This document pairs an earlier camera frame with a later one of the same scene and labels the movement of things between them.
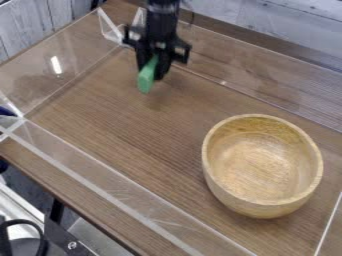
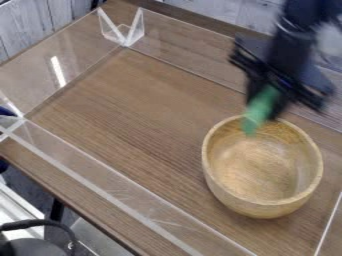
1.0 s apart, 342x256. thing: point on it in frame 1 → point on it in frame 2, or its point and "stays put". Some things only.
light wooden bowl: (262, 163) stays put
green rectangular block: (147, 74) → (263, 105)
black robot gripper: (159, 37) → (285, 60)
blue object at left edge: (4, 111) stays put
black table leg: (56, 211) stays put
